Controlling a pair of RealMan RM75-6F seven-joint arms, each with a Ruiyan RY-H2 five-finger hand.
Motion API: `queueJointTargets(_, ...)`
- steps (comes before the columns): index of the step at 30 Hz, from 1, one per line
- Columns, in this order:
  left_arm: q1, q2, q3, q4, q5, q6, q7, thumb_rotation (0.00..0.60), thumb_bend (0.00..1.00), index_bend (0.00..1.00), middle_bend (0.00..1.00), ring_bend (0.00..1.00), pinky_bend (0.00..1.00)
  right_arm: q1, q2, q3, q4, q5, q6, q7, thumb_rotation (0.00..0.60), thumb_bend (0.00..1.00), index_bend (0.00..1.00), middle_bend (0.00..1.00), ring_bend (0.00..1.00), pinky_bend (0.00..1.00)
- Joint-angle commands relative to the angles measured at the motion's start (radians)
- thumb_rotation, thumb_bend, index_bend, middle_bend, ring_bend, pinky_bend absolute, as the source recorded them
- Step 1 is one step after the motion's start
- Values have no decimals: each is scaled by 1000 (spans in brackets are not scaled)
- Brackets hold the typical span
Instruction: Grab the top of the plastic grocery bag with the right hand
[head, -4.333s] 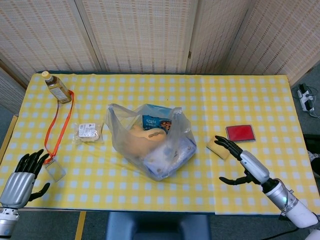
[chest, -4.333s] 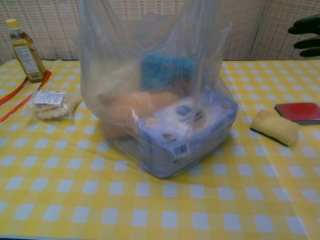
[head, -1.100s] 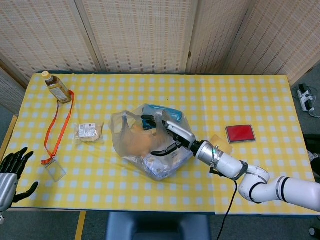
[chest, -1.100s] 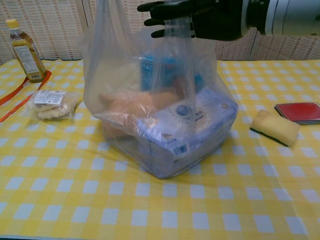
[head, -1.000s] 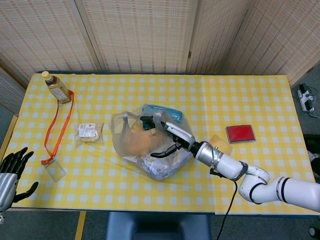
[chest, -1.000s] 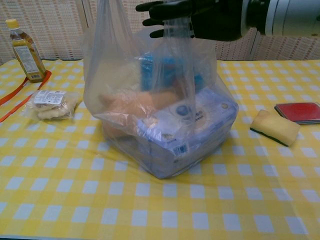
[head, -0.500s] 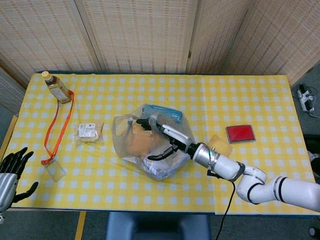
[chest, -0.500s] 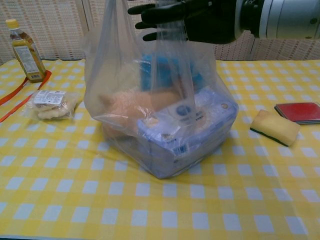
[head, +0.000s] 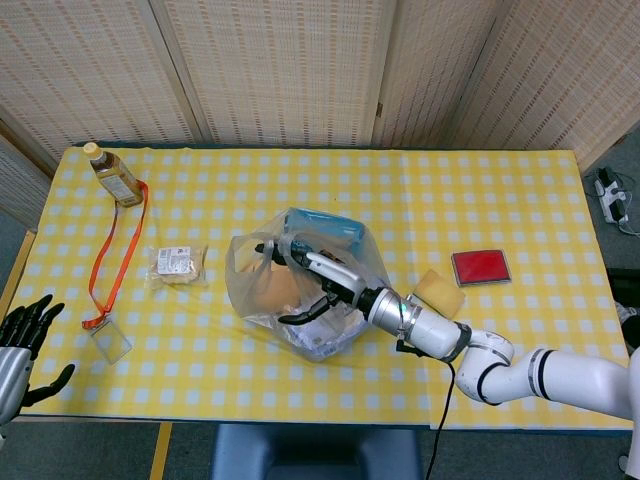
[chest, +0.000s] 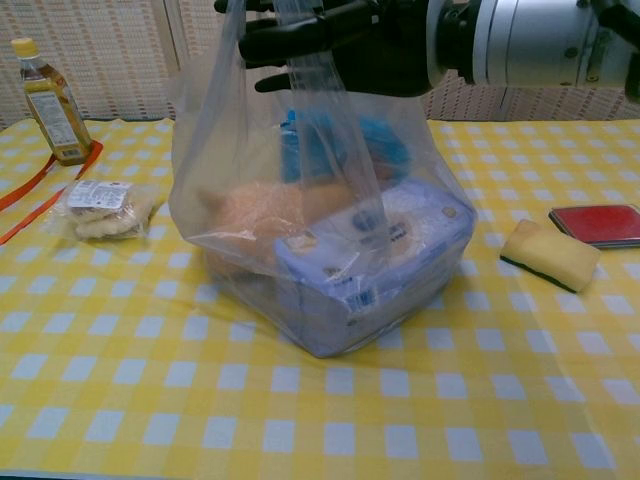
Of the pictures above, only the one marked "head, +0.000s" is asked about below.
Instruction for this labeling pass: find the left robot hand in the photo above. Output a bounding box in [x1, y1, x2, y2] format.
[0, 293, 77, 427]

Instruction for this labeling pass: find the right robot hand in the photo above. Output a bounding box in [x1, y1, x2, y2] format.
[253, 238, 377, 325]

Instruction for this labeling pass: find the transparent plastic bag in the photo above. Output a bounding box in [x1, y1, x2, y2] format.
[224, 207, 394, 364]

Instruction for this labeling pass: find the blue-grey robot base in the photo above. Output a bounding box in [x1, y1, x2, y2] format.
[212, 423, 424, 480]

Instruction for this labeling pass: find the blue box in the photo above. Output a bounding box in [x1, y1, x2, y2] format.
[285, 208, 366, 254]

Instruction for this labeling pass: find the orange-brown bread loaf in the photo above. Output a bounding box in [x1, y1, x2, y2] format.
[249, 264, 311, 314]

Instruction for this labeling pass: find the blue white tissue pack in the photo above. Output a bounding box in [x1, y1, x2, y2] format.
[287, 299, 369, 361]

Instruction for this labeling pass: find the clear badge holder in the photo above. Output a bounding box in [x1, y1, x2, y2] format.
[90, 319, 134, 365]

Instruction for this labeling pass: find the yellow sponge with dark base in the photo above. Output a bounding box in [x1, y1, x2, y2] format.
[414, 269, 467, 317]

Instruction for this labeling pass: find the red flat case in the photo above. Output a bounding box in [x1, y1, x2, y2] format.
[450, 248, 514, 288]

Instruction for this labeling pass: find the yellow white checked tablecloth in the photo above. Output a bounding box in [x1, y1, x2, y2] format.
[9, 146, 634, 431]

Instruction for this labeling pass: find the clear wrapped snack pack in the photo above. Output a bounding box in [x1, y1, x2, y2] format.
[144, 243, 210, 290]

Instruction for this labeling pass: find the oil bottle with yellow cap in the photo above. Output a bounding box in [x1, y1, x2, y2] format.
[82, 142, 145, 209]

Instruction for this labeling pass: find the beige woven folding screen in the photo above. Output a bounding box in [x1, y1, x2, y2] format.
[0, 0, 640, 214]

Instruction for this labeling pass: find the white power strip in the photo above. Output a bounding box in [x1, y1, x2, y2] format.
[593, 168, 630, 225]

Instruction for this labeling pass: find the orange lanyard strap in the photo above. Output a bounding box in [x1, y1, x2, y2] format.
[82, 180, 150, 331]

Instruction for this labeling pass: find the black cable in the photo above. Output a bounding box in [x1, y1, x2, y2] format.
[396, 338, 459, 480]

